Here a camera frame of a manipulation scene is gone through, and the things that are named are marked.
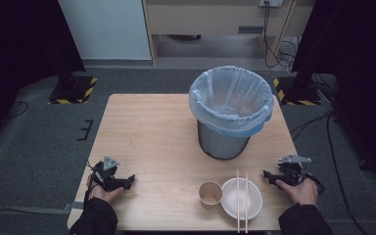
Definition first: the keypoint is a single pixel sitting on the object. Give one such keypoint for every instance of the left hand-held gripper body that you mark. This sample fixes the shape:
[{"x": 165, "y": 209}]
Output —
[{"x": 106, "y": 178}]

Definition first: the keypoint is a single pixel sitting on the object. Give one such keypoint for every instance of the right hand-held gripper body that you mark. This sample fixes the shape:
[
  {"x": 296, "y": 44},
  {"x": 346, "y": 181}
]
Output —
[{"x": 292, "y": 173}]

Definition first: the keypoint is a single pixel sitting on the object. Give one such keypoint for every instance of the wooden chopstick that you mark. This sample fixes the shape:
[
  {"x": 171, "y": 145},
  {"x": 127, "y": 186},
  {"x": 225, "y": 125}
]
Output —
[
  {"x": 246, "y": 202},
  {"x": 238, "y": 202}
]

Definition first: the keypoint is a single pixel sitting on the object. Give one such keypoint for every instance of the white disposable bowl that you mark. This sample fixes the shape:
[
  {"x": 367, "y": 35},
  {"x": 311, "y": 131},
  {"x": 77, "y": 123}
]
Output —
[{"x": 231, "y": 199}]

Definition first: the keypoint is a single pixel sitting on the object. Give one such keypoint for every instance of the grey metal trash bin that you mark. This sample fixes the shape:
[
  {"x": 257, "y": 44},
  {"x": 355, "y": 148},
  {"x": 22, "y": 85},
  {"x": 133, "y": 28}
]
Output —
[{"x": 220, "y": 145}]

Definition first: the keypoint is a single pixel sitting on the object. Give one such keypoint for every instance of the translucent blue bin liner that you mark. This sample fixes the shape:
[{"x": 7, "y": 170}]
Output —
[{"x": 209, "y": 109}]

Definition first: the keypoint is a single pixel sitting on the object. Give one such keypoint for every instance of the person's left hand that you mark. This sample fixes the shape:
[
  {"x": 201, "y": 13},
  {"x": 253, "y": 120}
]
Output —
[{"x": 104, "y": 195}]

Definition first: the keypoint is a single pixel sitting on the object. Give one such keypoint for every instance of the person's right hand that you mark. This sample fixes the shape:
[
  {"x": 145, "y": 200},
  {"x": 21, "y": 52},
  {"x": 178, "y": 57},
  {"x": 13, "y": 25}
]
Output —
[{"x": 303, "y": 194}]

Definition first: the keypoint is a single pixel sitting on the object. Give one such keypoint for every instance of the grey tape strip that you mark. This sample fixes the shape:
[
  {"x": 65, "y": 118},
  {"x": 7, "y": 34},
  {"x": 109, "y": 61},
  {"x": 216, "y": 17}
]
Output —
[{"x": 75, "y": 205}]

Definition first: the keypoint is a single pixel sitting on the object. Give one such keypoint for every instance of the brown paper cup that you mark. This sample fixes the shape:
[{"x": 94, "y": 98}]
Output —
[{"x": 210, "y": 196}]

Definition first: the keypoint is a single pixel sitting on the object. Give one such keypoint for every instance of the black stand base striped edge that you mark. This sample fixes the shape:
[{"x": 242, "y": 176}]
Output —
[
  {"x": 298, "y": 94},
  {"x": 75, "y": 93}
]

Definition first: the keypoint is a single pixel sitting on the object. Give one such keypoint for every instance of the black curtain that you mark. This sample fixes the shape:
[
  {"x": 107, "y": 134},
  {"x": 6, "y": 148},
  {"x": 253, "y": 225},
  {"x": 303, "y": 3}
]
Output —
[
  {"x": 19, "y": 49},
  {"x": 355, "y": 49}
]

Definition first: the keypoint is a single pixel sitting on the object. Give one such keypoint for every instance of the grey wall socket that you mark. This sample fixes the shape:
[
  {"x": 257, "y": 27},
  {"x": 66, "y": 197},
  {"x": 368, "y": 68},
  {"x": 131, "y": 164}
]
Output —
[{"x": 270, "y": 2}]

